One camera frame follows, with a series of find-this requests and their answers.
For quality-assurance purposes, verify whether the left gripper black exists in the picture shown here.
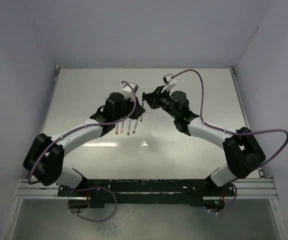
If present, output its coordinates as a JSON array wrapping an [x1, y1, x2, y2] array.
[[114, 94, 145, 122]]

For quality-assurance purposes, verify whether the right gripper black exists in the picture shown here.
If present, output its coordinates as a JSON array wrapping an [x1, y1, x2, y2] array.
[[144, 86, 178, 119]]

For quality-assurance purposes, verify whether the blue pen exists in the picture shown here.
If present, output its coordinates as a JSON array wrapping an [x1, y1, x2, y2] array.
[[141, 99, 145, 110]]

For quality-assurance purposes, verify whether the green pen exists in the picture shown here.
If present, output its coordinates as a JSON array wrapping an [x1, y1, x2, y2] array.
[[127, 118, 131, 136]]

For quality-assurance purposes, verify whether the purple pen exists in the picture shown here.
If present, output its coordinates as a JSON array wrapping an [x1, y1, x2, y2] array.
[[132, 120, 138, 134]]

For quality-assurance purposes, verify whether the yellow pen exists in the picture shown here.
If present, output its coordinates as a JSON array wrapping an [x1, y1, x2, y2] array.
[[120, 121, 124, 133]]

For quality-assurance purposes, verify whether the red pen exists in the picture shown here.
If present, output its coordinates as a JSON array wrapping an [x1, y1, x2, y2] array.
[[115, 123, 119, 135]]

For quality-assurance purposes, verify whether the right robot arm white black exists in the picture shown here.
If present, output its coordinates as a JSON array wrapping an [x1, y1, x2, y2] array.
[[142, 86, 266, 196]]

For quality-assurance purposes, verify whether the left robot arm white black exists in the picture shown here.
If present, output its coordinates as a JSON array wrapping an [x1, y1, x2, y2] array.
[[23, 92, 145, 196]]

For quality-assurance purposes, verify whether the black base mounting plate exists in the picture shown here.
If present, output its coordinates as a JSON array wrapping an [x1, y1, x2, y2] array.
[[58, 178, 236, 209]]

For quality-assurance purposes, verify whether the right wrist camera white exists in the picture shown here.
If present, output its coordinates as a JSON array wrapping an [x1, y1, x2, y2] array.
[[161, 74, 177, 93]]

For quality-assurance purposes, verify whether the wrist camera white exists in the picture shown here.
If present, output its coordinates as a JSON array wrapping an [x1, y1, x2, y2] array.
[[161, 74, 177, 93], [122, 82, 139, 101]]

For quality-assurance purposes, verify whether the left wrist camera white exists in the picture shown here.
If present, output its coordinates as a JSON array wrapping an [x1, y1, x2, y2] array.
[[122, 82, 139, 101]]

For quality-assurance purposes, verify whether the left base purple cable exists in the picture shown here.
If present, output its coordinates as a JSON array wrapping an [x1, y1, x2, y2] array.
[[67, 187, 117, 222]]

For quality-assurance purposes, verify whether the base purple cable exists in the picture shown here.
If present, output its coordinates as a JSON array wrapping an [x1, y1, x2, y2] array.
[[207, 191, 238, 215], [67, 187, 117, 222]]

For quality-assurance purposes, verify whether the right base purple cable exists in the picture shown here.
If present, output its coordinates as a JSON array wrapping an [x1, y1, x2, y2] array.
[[207, 191, 238, 215]]

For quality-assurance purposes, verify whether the aluminium rail frame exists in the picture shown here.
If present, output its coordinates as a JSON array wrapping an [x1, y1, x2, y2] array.
[[14, 178, 279, 199]]

